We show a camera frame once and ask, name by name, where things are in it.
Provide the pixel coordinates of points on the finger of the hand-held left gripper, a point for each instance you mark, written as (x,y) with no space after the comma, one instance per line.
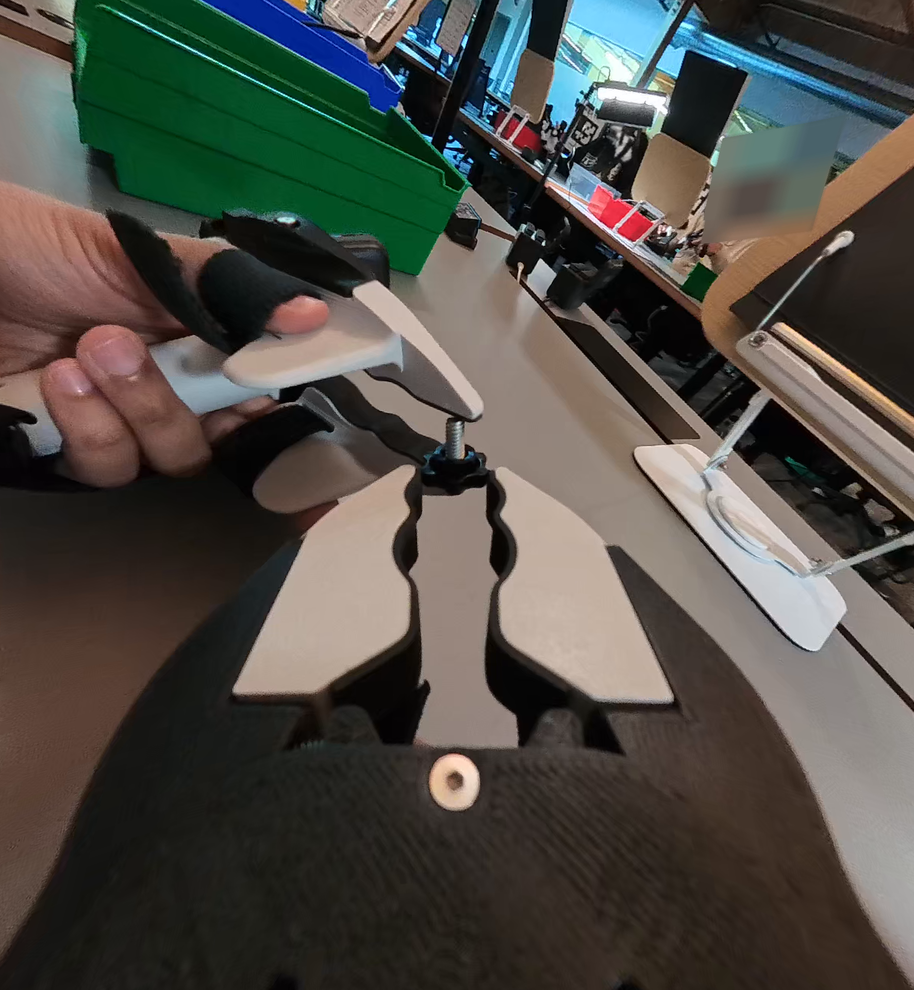
(325,464)
(379,332)

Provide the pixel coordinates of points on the black adapter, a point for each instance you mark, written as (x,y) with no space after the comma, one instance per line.
(463,224)
(526,247)
(580,284)

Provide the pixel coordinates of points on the wooden workbench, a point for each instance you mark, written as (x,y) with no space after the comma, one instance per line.
(662,282)

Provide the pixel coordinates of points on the black board wooden edge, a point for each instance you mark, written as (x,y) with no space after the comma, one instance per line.
(874,309)

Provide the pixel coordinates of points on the white metal display stand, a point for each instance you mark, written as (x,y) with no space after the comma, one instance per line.
(774,588)

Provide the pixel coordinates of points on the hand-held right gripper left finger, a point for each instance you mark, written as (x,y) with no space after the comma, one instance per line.
(333,603)

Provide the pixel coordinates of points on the person's left hand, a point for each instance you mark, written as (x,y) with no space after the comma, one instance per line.
(31,271)

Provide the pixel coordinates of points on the black star knob screw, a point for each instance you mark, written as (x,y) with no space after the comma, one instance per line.
(453,472)

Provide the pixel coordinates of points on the green storage bins stack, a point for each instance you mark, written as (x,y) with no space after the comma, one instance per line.
(232,131)

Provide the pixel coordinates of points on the black rectangular panel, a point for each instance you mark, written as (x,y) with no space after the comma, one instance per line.
(704,100)

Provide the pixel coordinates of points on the beige rounded panel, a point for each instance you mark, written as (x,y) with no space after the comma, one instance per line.
(534,85)
(669,182)

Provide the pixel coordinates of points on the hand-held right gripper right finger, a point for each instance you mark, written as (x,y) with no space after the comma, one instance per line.
(573,603)

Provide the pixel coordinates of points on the blue storage bin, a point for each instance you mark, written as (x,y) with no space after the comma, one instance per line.
(310,39)

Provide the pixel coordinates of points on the red storage bin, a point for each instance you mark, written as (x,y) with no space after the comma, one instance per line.
(633,224)
(602,201)

